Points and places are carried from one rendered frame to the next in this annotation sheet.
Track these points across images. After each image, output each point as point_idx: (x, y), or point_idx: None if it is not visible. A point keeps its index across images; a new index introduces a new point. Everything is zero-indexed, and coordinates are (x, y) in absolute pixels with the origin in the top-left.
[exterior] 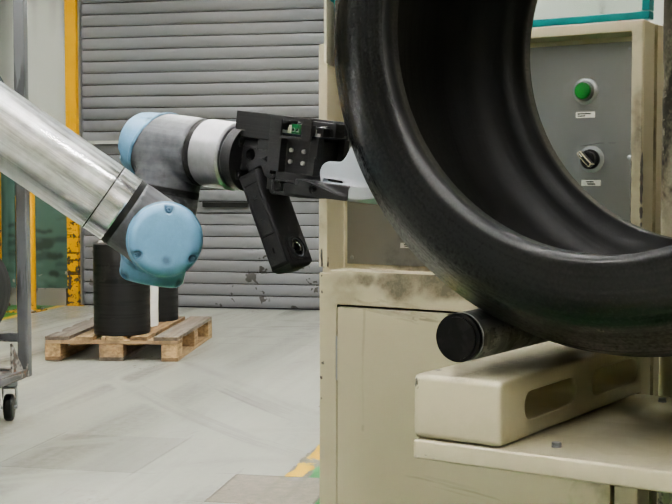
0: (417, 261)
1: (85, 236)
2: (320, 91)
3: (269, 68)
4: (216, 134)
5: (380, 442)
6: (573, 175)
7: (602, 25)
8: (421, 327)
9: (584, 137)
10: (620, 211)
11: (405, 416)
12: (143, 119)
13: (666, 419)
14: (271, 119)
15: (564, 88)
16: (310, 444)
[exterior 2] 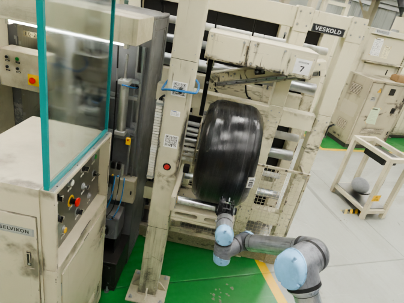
0: (64, 238)
1: None
2: (55, 210)
3: None
4: (232, 217)
5: (71, 293)
6: (91, 180)
7: (107, 137)
8: (79, 251)
9: (92, 168)
10: (96, 181)
11: (76, 278)
12: (231, 230)
13: None
14: (234, 205)
15: (90, 158)
16: None
